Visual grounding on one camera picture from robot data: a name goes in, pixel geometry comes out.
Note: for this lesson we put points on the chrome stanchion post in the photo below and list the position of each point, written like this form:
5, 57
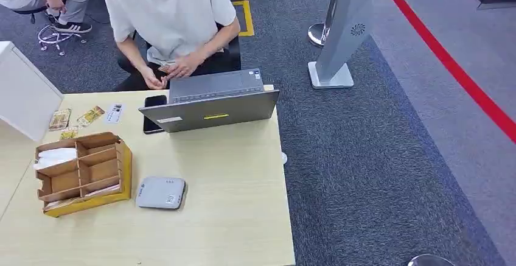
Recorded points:
318, 34

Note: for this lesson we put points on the black stool chrome base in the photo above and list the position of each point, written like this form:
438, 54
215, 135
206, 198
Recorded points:
28, 11

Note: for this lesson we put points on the white printed card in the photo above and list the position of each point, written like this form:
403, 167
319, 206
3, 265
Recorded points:
115, 113

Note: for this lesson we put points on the green yellow printed card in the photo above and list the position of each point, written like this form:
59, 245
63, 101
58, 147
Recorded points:
69, 134

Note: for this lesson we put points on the person's hand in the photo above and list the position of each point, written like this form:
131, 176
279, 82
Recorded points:
56, 4

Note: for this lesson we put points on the wooden card box yellow base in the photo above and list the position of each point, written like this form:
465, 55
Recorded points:
101, 169

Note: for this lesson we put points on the grey kiosk stand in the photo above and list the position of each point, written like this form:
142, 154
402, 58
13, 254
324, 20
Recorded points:
344, 26

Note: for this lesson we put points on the red floor tape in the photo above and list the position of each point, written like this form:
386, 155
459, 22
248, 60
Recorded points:
451, 66

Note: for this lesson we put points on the grey laptop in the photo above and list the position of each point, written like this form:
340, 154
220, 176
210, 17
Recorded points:
217, 107

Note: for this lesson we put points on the person's left hand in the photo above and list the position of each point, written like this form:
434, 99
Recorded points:
184, 65

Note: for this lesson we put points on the person's right hand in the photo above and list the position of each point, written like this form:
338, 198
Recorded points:
154, 80

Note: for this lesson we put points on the white card stack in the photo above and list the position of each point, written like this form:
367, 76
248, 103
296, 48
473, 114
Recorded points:
56, 157

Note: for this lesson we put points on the white cabinet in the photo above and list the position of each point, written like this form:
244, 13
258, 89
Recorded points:
24, 90

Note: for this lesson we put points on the chrome round stanchion base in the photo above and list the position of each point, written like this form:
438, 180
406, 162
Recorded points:
430, 261

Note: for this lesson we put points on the yellow floor tape frame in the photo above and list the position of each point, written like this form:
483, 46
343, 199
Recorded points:
248, 18

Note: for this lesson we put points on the grey flat square device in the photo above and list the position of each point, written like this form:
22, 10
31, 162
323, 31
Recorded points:
160, 193

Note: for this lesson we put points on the black phone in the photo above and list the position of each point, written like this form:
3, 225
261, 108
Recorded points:
153, 102

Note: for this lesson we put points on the pale card in slot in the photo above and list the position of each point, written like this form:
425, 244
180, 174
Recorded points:
103, 191
60, 204

